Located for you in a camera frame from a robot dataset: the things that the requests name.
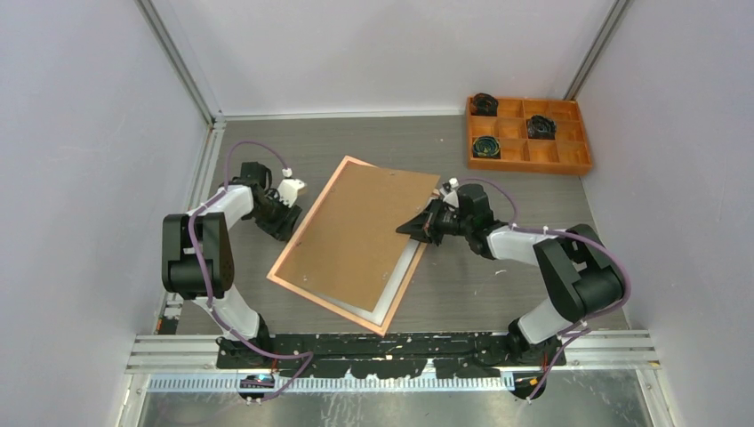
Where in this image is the orange compartment tray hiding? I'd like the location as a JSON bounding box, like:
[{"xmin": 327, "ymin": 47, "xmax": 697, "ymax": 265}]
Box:
[{"xmin": 464, "ymin": 93, "xmax": 593, "ymax": 176}]

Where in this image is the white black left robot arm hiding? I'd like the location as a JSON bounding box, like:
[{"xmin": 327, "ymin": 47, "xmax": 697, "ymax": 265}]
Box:
[{"xmin": 161, "ymin": 162, "xmax": 307, "ymax": 368}]

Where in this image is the aluminium front rail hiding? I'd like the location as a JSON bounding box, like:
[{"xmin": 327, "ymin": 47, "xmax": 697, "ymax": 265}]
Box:
[{"xmin": 126, "ymin": 330, "xmax": 660, "ymax": 396}]

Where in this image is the brown backing board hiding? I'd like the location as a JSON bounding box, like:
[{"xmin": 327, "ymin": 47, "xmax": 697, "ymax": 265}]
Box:
[{"xmin": 273, "ymin": 161, "xmax": 439, "ymax": 310}]

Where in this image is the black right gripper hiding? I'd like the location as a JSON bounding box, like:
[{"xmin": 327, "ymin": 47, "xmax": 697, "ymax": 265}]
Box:
[{"xmin": 397, "ymin": 197, "xmax": 472, "ymax": 247}]

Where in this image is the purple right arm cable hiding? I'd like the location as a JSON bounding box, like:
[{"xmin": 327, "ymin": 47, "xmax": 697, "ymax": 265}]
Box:
[{"xmin": 456, "ymin": 176, "xmax": 632, "ymax": 405}]

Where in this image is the mountain landscape photo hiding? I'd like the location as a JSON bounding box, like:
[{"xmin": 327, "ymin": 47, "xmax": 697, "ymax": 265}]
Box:
[{"xmin": 314, "ymin": 239, "xmax": 422, "ymax": 326}]

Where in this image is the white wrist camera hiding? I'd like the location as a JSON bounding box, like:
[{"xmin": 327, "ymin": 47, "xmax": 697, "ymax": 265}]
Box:
[
  {"xmin": 277, "ymin": 167, "xmax": 308, "ymax": 207},
  {"xmin": 439, "ymin": 178, "xmax": 460, "ymax": 209}
]

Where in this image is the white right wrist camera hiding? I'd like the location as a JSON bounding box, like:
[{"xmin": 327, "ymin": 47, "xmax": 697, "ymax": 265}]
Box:
[{"xmin": 439, "ymin": 178, "xmax": 460, "ymax": 209}]

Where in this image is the aluminium rail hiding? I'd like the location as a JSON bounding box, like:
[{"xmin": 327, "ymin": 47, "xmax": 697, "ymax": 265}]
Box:
[
  {"xmin": 154, "ymin": 115, "xmax": 226, "ymax": 334},
  {"xmin": 126, "ymin": 330, "xmax": 660, "ymax": 396}
]

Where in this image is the blue green tape roll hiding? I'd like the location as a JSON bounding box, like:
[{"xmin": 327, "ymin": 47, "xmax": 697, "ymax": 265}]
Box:
[{"xmin": 471, "ymin": 135, "xmax": 501, "ymax": 159}]

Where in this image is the black tape roll top-left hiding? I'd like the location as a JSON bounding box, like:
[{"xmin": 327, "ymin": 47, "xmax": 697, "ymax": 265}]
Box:
[{"xmin": 469, "ymin": 93, "xmax": 499, "ymax": 117}]

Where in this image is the black tape roll middle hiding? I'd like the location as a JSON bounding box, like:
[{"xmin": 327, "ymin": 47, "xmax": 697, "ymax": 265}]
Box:
[{"xmin": 526, "ymin": 115, "xmax": 557, "ymax": 141}]

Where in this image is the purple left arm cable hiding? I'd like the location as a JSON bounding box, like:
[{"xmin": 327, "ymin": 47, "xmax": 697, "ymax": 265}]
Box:
[{"xmin": 187, "ymin": 140, "xmax": 315, "ymax": 403}]

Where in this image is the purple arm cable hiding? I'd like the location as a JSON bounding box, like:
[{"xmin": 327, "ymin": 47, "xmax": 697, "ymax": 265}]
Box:
[
  {"xmin": 456, "ymin": 176, "xmax": 632, "ymax": 405},
  {"xmin": 187, "ymin": 140, "xmax": 315, "ymax": 403}
]

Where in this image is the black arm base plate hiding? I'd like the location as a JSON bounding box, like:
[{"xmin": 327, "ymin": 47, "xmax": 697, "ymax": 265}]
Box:
[{"xmin": 215, "ymin": 332, "xmax": 561, "ymax": 379}]

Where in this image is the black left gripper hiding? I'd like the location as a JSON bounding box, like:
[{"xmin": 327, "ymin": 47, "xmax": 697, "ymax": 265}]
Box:
[{"xmin": 248, "ymin": 191, "xmax": 302, "ymax": 243}]

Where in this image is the aluminium left rail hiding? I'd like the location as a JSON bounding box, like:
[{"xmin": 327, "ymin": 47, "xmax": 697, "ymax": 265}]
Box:
[{"xmin": 154, "ymin": 115, "xmax": 226, "ymax": 334}]

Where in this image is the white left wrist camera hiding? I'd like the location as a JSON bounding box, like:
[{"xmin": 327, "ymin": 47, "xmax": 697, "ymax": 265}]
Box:
[{"xmin": 277, "ymin": 167, "xmax": 308, "ymax": 207}]

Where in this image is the pink wooden picture frame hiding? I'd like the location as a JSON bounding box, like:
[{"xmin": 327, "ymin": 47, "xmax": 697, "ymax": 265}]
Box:
[{"xmin": 267, "ymin": 156, "xmax": 439, "ymax": 335}]

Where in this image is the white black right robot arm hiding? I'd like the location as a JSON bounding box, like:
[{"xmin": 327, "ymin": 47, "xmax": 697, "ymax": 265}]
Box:
[{"xmin": 396, "ymin": 179, "xmax": 629, "ymax": 366}]

